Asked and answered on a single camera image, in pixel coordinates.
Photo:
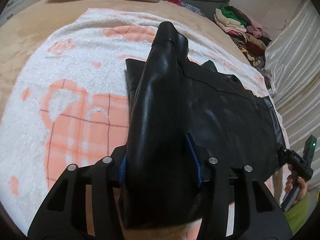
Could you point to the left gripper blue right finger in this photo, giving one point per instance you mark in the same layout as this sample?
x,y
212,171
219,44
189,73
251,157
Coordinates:
x,y
215,176

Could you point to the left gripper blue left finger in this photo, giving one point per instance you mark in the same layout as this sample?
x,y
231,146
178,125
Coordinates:
x,y
106,174

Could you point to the black leather jacket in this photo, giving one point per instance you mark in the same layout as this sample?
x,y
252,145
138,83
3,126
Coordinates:
x,y
170,96

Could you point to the pile of folded clothes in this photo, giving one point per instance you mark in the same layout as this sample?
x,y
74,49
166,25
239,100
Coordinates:
x,y
245,32

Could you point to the white orange bear blanket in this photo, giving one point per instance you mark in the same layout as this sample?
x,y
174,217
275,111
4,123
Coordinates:
x,y
69,103

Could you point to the shiny white curtain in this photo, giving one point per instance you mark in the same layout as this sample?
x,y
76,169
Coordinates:
x,y
292,59

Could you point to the beige plush bed cover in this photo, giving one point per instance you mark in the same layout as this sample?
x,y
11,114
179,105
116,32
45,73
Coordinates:
x,y
26,31

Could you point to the red folded garment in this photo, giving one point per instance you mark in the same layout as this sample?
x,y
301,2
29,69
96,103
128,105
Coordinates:
x,y
176,2

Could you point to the blue patterned garment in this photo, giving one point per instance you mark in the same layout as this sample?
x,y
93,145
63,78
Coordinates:
x,y
192,8

